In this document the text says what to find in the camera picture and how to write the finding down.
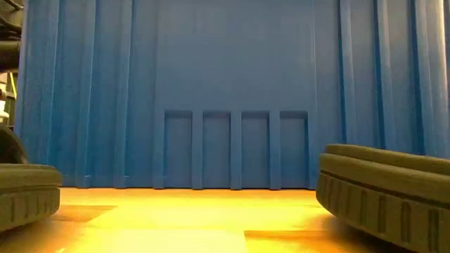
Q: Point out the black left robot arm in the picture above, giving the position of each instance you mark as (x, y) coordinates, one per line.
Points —
(8, 52)

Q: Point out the blue plastic bin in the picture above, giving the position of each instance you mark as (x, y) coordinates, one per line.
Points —
(232, 70)

